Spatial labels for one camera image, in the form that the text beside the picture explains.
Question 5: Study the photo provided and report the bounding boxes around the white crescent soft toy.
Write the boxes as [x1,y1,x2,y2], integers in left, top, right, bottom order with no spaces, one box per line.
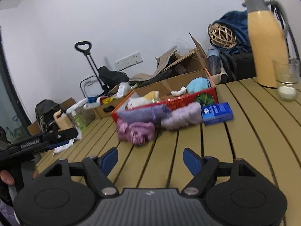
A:
[171,86,187,96]

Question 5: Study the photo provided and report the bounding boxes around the large open cardboard box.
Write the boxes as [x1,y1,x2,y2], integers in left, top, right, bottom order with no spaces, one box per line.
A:
[162,33,208,76]

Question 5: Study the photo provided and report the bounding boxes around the dark grey backpack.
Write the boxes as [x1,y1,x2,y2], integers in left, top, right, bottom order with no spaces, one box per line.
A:
[35,99,62,132]

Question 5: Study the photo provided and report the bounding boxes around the dark purple cloth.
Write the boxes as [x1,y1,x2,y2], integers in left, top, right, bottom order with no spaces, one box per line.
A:
[117,104,172,126]

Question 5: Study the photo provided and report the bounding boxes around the person's light clothing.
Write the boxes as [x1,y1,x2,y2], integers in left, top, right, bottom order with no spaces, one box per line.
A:
[0,186,20,226]

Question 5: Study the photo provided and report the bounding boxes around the cardboard box with backpack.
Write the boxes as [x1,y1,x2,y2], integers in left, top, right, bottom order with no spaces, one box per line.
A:
[27,121,43,136]

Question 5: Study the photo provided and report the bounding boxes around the clear plastic jar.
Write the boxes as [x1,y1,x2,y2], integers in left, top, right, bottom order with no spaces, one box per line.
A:
[67,104,97,129]

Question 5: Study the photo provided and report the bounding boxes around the white plastic bottle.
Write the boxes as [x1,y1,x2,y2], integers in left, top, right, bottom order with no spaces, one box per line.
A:
[116,82,131,98]

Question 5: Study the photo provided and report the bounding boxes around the person's left hand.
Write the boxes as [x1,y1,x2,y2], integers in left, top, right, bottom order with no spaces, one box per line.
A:
[0,169,15,186]

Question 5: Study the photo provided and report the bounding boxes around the small brown cardboard box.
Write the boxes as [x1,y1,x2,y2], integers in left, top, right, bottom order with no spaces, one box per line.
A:
[93,85,137,119]

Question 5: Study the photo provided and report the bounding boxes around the yellow thermos jug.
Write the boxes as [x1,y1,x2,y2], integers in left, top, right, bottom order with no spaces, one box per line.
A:
[243,0,292,89]

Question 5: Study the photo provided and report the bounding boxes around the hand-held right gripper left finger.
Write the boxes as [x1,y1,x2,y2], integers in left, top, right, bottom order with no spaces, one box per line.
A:
[39,147,119,198]

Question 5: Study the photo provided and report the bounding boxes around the clear glass cup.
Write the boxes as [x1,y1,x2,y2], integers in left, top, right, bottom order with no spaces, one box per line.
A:
[271,58,301,102]

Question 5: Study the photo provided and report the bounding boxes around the yellow plush toy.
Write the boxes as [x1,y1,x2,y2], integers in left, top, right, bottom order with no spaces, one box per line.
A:
[143,91,161,103]

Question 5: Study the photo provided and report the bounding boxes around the light lilac cloth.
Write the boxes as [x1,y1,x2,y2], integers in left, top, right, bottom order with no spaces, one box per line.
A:
[161,102,203,130]

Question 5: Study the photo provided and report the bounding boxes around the red cardboard box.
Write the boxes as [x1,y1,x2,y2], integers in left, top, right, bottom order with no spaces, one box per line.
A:
[111,68,219,124]

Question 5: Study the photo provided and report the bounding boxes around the clear bottle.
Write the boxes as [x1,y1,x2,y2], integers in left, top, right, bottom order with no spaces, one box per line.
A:
[207,47,221,76]

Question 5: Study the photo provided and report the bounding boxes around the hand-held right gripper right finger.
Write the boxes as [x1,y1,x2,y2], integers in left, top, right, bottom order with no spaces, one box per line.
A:
[181,147,267,197]

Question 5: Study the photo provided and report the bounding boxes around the black bag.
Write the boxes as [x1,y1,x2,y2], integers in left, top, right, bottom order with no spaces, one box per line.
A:
[98,66,130,89]

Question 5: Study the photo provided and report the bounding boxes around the black case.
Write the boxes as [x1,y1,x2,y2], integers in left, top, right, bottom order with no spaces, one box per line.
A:
[221,52,257,83]

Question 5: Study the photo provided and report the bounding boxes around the white wall socket strip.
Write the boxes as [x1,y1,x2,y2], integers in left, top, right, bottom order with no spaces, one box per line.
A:
[114,52,143,70]

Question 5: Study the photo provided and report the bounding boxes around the blue carton box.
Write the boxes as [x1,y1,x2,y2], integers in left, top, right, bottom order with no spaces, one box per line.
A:
[201,102,234,126]

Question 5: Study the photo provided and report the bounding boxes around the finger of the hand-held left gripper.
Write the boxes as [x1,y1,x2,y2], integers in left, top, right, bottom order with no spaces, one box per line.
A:
[7,128,78,156]
[46,139,73,150]

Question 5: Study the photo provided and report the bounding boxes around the brown paper bag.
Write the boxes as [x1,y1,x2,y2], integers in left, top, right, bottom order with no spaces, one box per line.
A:
[129,46,178,82]

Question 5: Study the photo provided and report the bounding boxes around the black trolley handle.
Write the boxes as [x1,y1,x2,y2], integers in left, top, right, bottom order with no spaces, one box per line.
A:
[75,41,110,95]

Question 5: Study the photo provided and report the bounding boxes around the dark blue cloth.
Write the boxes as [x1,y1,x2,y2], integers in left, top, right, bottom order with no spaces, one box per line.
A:
[212,11,252,53]

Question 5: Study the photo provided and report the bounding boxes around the pink purple cloth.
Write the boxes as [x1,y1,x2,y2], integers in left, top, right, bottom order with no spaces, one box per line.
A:
[116,119,156,146]

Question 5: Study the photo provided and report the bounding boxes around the wicker ball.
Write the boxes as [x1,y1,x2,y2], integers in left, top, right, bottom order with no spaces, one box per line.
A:
[208,23,237,49]

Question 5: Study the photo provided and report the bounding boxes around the light blue plush toy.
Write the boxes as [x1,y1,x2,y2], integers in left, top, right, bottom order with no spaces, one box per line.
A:
[186,78,212,95]

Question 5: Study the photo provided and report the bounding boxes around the white plush toy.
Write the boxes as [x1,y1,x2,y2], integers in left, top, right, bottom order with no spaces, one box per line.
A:
[127,98,148,110]

